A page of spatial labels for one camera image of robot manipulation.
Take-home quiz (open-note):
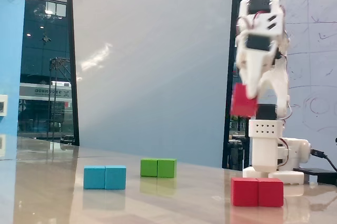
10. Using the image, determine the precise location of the white storefront sign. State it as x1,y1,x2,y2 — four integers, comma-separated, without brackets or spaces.
18,83,72,101

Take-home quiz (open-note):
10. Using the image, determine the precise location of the narrow black pillar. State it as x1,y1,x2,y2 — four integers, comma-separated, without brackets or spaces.
65,0,81,147

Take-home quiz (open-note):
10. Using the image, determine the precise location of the black window frame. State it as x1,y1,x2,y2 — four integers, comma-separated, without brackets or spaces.
222,0,257,170

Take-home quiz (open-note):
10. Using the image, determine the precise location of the long blue block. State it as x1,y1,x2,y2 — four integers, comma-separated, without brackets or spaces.
83,165,127,190

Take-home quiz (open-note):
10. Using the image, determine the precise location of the black plug cable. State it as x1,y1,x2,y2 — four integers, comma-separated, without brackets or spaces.
310,149,337,172

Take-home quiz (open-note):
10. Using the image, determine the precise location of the large plain white panel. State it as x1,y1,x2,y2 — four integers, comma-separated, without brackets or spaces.
71,0,235,168

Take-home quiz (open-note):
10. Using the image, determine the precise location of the small red cube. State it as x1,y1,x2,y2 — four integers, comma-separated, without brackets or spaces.
230,83,259,119

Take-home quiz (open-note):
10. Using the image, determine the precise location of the long red block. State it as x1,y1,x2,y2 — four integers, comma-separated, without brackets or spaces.
231,177,284,208

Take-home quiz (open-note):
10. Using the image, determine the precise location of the metal scaffold tower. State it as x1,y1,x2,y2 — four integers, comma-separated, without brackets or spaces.
47,56,72,140

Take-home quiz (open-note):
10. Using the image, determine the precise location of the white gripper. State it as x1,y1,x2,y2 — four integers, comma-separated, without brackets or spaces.
236,47,277,100

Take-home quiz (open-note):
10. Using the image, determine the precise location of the long green block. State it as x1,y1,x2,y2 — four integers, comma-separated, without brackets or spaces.
140,158,177,179

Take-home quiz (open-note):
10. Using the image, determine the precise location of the flat black box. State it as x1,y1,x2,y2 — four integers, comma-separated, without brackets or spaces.
293,167,337,186

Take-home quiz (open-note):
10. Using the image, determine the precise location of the whiteboard with marker drawings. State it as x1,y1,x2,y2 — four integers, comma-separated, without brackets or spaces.
253,0,337,182

